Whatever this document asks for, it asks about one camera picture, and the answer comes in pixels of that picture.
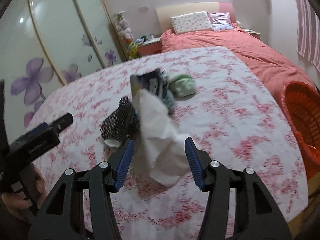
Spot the white paper bag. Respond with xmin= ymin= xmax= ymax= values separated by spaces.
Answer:
xmin=133 ymin=89 xmax=190 ymax=187

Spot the black mesh foam net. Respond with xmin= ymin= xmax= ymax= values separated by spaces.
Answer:
xmin=100 ymin=96 xmax=140 ymax=148

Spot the light green towel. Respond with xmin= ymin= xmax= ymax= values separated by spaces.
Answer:
xmin=168 ymin=73 xmax=197 ymax=98

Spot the dark snack wrapper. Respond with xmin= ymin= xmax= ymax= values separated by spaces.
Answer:
xmin=130 ymin=68 xmax=176 ymax=114

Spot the person left hand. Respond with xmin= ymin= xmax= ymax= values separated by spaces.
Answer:
xmin=1 ymin=167 xmax=47 ymax=222

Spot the floral pink white tablecloth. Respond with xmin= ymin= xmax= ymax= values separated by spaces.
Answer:
xmin=28 ymin=47 xmax=308 ymax=239

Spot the coral pink bed duvet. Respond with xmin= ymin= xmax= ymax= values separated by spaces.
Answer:
xmin=159 ymin=22 xmax=317 ymax=98

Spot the orange plastic laundry basket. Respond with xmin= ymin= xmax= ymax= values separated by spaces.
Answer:
xmin=277 ymin=81 xmax=319 ymax=180

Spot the pink white nightstand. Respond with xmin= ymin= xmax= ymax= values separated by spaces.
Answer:
xmin=138 ymin=37 xmax=162 ymax=57

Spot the sliding wardrobe with purple flowers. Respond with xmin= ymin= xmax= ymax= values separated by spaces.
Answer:
xmin=1 ymin=0 xmax=125 ymax=141

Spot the stack of plush toys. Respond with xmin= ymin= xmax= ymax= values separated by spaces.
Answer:
xmin=114 ymin=11 xmax=139 ymax=60

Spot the far bedside table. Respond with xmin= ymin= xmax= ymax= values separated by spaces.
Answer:
xmin=244 ymin=29 xmax=260 ymax=40

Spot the white floral pillow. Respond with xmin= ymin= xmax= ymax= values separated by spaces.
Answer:
xmin=170 ymin=11 xmax=213 ymax=35

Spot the pink striped pillow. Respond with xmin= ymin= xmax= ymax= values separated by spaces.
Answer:
xmin=208 ymin=12 xmax=233 ymax=31

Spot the cream pink headboard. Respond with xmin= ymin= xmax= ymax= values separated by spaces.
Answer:
xmin=156 ymin=2 xmax=236 ymax=33

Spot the pink striped curtain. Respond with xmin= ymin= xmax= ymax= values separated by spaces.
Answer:
xmin=296 ymin=0 xmax=320 ymax=72

